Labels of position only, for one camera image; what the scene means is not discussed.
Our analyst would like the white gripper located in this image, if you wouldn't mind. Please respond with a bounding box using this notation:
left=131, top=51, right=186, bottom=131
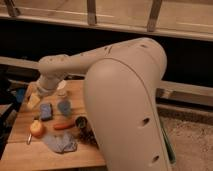
left=27, top=78, right=59, bottom=109

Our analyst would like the blue sponge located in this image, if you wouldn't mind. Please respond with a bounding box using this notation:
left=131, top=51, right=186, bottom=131
left=40, top=103, right=53, bottom=121

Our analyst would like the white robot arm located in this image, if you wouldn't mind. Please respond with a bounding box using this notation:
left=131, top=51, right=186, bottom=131
left=28, top=38, right=172, bottom=171

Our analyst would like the blue plastic cup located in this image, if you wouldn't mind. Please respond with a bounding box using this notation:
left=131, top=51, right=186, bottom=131
left=57, top=100, right=71, bottom=116

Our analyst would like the yellow apple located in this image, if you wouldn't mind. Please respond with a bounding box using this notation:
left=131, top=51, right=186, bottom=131
left=30, top=120, right=45, bottom=137

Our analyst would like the orange carrot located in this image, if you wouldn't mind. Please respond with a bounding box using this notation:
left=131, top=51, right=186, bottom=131
left=53, top=123, right=75, bottom=130

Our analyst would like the metal spoon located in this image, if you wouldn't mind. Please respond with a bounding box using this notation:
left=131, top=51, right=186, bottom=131
left=26, top=133, right=32, bottom=145

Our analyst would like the grey blue cloth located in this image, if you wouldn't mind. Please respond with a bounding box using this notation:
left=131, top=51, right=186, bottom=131
left=42, top=132, right=77, bottom=154

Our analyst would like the black small can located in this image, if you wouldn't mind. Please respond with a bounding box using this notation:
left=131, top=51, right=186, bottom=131
left=75, top=116, right=87, bottom=129

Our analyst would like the green plastic tray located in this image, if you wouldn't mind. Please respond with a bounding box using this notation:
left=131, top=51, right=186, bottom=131
left=161, top=123, right=176, bottom=164

